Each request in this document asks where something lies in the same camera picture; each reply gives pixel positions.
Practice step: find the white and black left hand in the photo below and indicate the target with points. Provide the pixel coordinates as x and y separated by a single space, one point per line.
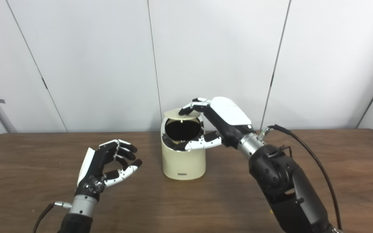
92 174

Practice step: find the white and black right hand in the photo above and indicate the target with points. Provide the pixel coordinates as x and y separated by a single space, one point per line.
228 113

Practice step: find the cream round bin lid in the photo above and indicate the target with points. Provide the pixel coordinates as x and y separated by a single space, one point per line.
173 114

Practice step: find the cream-colored round bin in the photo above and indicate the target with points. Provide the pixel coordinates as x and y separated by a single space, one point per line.
183 161

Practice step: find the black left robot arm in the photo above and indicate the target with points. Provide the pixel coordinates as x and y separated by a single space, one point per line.
82 207

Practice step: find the black wall seam clip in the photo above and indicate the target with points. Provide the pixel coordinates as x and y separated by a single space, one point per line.
271 80
44 83

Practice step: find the black bin liner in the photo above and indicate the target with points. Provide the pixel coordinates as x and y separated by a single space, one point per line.
183 131

